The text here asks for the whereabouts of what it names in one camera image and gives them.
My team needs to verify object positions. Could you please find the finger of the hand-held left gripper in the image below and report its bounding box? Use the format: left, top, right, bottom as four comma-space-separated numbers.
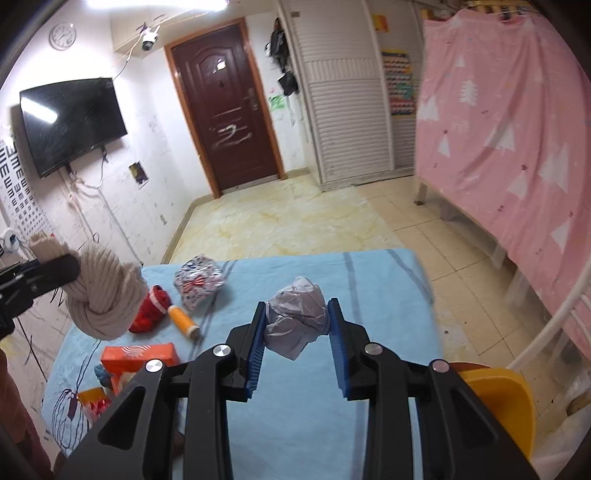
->
28, 254, 80, 298

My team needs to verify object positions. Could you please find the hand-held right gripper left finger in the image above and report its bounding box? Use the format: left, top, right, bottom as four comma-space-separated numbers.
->
58, 302, 269, 480

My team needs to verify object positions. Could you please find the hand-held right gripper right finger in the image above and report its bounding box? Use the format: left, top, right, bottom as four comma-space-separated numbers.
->
328, 299, 539, 480

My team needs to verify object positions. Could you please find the knotted beige rope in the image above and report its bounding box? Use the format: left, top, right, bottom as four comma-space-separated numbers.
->
29, 232, 147, 341

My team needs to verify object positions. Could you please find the grey paper ball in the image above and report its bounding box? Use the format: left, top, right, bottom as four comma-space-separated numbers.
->
263, 276, 329, 361

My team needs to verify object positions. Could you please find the orange cardboard box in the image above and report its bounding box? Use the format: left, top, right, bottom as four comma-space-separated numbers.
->
100, 342, 180, 374

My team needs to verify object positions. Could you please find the yellow snack packet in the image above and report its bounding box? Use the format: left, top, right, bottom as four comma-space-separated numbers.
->
76, 388, 112, 423

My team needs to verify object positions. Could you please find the yellow plastic bin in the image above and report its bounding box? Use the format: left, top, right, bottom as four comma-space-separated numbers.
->
450, 362, 536, 468

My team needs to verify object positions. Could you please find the light blue tablecloth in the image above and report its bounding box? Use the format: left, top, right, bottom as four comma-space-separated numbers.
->
41, 248, 444, 480

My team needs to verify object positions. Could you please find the orange thread spool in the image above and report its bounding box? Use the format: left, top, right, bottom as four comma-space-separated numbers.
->
167, 305, 200, 342

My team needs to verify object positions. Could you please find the cartoon print tissue pack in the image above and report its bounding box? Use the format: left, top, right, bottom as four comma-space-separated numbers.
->
174, 255, 227, 311

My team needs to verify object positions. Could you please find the eye chart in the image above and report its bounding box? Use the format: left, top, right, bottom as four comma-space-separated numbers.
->
0, 138, 29, 241

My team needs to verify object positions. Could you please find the red knitted cloth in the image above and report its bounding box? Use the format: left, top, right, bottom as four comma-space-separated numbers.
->
128, 285, 171, 334

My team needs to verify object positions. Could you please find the person's dark red clothing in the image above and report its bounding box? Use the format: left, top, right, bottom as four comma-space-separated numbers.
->
0, 346, 52, 480

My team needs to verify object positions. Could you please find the dark red door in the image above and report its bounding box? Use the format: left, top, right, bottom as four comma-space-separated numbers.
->
165, 18, 284, 199

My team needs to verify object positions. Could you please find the clear plastic bag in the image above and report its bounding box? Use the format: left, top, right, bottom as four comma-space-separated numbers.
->
531, 376, 591, 464

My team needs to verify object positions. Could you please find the white louvered wardrobe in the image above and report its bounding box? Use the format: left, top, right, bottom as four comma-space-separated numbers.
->
281, 0, 423, 192

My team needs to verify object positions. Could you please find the small black hanging bag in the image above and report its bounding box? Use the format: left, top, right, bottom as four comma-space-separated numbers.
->
277, 71, 299, 97

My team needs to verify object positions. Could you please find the pink printed curtain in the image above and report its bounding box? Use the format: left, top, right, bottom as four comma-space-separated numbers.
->
414, 7, 591, 347

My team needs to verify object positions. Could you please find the black hanging backpack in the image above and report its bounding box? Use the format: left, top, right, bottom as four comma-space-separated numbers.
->
269, 18, 290, 60

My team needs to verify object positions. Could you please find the white cable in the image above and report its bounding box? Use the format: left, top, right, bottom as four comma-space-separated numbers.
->
68, 171, 139, 265

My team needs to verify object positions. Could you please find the black wall television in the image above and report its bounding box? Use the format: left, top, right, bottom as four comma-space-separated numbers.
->
19, 78, 129, 179

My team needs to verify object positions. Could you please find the wooden bed frame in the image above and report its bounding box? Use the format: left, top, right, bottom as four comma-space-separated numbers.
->
417, 179, 520, 278

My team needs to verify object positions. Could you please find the white metal frame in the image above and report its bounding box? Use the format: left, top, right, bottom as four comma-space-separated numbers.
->
505, 281, 591, 367

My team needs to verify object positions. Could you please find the round wall clock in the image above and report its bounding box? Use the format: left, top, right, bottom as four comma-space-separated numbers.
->
49, 23, 77, 51

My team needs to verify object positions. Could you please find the white security camera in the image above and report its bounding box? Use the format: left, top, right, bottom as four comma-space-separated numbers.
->
136, 25, 162, 51

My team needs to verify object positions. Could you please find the colourful wall poster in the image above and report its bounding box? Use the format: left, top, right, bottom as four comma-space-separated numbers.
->
382, 50, 414, 117

